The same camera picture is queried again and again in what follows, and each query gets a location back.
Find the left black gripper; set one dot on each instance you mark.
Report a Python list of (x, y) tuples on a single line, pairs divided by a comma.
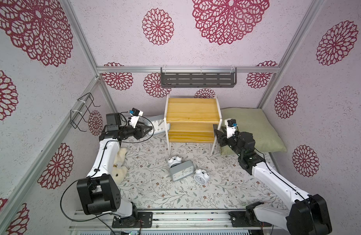
[(139, 129)]

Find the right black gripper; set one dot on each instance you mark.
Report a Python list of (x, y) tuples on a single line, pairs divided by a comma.
[(224, 139)]

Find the grey square alarm clock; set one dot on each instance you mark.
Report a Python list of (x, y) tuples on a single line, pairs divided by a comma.
[(181, 170), (158, 123)]

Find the wooden two-tier white-frame shelf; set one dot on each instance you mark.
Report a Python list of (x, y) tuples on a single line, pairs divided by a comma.
[(192, 120)]

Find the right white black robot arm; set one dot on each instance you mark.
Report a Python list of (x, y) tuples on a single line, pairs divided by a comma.
[(305, 214)]

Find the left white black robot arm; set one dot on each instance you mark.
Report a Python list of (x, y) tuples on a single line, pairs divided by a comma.
[(98, 192)]

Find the white twin-bell alarm clock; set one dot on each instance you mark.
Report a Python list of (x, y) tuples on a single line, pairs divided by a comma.
[(174, 161), (201, 176)]

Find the green pillow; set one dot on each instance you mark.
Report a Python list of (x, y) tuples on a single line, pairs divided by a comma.
[(254, 121)]

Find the white plush teddy bear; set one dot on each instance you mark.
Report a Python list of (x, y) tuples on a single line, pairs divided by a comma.
[(119, 171)]

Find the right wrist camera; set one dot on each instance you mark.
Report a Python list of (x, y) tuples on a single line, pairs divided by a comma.
[(231, 127)]

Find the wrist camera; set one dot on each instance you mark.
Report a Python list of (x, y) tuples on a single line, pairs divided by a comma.
[(231, 127), (135, 115)]

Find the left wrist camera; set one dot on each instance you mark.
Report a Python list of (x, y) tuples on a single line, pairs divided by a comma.
[(135, 115)]

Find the black wire wall rack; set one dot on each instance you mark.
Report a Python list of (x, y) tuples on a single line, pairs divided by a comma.
[(76, 116)]

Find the grey wall-mounted metal shelf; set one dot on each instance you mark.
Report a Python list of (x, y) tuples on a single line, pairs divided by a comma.
[(220, 79)]

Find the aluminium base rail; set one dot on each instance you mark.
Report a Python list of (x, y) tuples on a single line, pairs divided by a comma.
[(174, 222)]

